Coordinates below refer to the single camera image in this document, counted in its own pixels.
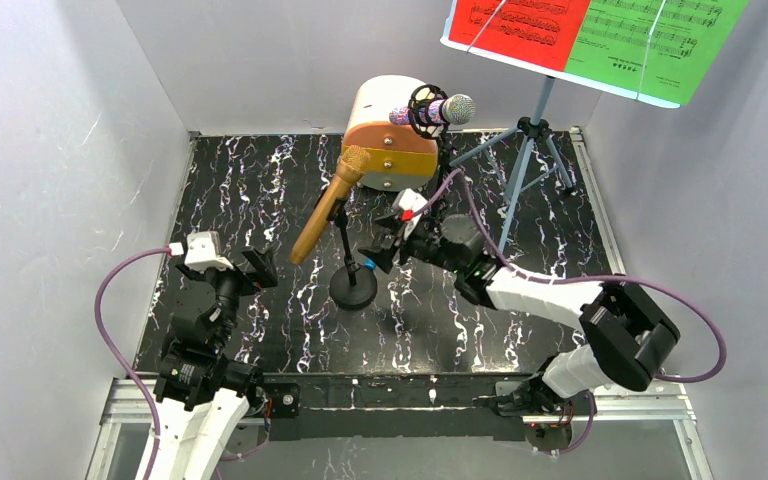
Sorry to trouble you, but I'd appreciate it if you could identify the red sheet music page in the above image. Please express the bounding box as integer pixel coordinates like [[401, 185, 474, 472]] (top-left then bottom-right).
[[443, 0, 591, 71]]

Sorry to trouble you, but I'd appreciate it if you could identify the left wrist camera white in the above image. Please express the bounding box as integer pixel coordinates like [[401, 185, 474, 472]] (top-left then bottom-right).
[[184, 231, 234, 273]]

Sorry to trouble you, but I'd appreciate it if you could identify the black shock-mount tripod stand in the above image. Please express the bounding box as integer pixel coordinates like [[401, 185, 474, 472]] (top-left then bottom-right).
[[407, 84, 453, 195]]

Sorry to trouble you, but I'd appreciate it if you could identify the round three-drawer storage box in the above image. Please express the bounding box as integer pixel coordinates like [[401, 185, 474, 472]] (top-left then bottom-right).
[[342, 75, 438, 192]]

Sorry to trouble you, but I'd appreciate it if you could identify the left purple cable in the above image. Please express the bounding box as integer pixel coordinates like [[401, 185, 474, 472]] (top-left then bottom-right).
[[94, 246, 187, 480]]

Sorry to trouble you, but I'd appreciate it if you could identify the green sheet music page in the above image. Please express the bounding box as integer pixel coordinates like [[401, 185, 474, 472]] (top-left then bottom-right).
[[565, 0, 748, 108]]

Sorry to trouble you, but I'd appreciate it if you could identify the light blue music stand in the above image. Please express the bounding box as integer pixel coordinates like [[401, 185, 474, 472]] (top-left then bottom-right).
[[440, 0, 753, 254]]

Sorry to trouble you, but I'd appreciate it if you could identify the aluminium frame rail base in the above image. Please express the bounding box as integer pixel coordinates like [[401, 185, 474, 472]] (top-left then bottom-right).
[[85, 374, 713, 480]]

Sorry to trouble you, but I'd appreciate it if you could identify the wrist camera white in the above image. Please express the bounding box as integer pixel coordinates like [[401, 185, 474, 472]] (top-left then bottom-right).
[[184, 231, 234, 273], [392, 188, 428, 223]]

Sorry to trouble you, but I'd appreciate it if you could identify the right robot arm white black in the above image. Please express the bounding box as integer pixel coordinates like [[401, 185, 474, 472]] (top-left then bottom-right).
[[359, 211, 680, 416]]

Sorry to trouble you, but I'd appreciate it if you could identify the purple glitter microphone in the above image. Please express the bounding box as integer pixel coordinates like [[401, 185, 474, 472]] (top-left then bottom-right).
[[388, 94, 476, 127]]

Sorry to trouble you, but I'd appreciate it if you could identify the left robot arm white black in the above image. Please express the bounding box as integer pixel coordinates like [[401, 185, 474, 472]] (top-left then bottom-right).
[[137, 242, 277, 479]]

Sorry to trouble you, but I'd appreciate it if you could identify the gold microphone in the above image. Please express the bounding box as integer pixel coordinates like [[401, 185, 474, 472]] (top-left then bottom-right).
[[290, 145, 371, 265]]

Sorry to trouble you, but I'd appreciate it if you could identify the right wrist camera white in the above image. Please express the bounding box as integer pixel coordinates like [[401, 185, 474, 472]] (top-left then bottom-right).
[[392, 188, 428, 223]]

